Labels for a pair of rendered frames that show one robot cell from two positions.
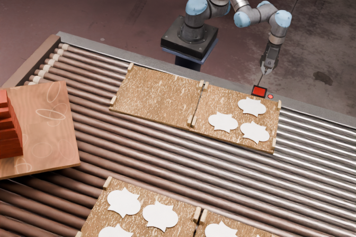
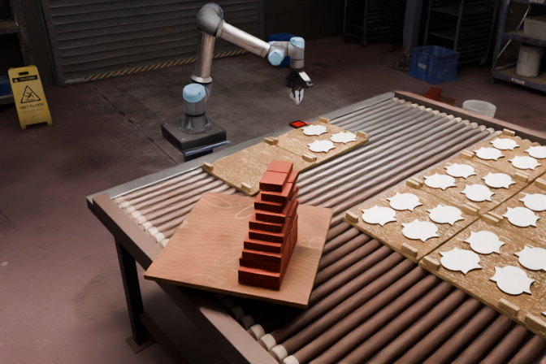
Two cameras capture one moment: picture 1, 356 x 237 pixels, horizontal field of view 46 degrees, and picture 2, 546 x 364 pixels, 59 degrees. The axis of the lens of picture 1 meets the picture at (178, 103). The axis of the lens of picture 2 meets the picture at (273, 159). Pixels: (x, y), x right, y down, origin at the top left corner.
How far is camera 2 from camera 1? 1.75 m
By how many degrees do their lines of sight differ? 45
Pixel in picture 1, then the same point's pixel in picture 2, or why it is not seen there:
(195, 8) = (200, 91)
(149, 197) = (379, 202)
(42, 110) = (240, 214)
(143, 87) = (240, 169)
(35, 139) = not seen: hidden behind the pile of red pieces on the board
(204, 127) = (319, 156)
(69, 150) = (312, 210)
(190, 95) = (275, 150)
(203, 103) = (290, 148)
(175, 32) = (183, 133)
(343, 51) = not seen: hidden behind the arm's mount
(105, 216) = (387, 230)
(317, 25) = not seen: hidden behind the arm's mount
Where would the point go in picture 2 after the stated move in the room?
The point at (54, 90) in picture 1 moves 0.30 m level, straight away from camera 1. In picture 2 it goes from (214, 200) to (142, 190)
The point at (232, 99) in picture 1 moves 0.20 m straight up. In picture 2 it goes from (297, 135) to (298, 100)
